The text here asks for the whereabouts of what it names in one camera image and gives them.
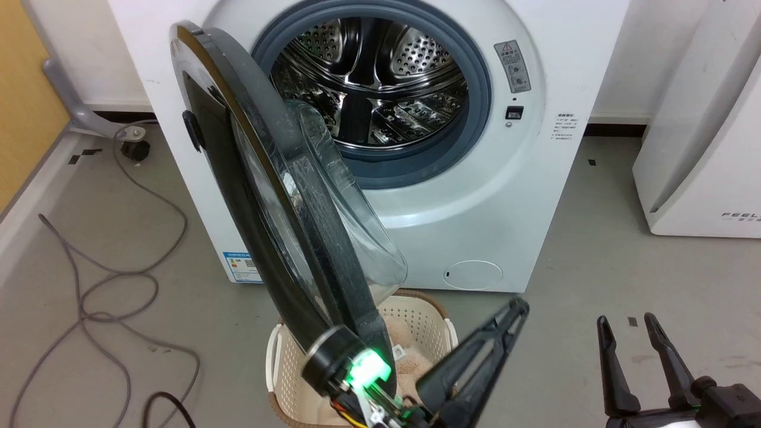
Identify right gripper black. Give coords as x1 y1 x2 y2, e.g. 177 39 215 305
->
597 313 761 428

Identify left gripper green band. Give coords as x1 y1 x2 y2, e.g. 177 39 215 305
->
302 297 530 428

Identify black round washing machine door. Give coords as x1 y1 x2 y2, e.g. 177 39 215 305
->
169 21 410 398

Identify white front-load washing machine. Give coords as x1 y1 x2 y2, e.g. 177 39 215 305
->
107 0 631 293

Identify grey rubber door gasket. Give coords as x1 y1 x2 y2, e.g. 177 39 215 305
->
251 0 493 190

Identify steel washing machine drum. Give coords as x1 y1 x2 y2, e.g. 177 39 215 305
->
271 17 470 148

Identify beige towel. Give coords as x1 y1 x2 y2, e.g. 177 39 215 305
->
314 315 442 426

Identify white perforated laundry basket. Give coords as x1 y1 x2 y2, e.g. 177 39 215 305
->
266 289 460 428

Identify round white filter cover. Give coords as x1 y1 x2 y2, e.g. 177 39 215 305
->
443 260 504 291

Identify white floor-standing appliance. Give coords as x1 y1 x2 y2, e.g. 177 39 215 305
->
632 0 761 238

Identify small printed text label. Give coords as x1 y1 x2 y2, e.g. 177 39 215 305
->
552 113 575 143

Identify blue energy label sticker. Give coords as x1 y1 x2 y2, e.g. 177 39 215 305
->
223 251 263 284

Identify grey warning sticker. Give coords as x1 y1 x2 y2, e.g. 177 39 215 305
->
494 40 532 94

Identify black caster wheel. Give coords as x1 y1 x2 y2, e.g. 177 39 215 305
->
121 139 151 163

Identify grey metal stand leg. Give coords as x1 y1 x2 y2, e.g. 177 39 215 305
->
43 58 150 141

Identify yellow wooden panel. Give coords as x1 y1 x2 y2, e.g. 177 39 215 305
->
0 0 71 212

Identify thin coloured gripper wires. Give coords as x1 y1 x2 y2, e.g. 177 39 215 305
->
331 399 368 428

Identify black floor cable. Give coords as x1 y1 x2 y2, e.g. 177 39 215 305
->
141 391 197 428

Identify grey floor cable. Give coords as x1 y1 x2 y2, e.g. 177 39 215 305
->
9 122 201 428

